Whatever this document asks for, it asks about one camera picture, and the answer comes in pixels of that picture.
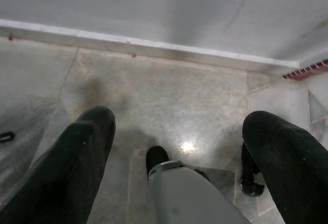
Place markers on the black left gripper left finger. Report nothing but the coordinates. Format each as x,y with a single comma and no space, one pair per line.
59,172

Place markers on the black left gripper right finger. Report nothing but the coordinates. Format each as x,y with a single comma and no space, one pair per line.
292,167

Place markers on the small black loop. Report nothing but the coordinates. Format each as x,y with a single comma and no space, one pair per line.
6,136

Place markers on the red toothed strip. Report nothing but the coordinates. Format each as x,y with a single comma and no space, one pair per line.
305,69

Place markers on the white skirting board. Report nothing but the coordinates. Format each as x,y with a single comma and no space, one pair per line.
143,47

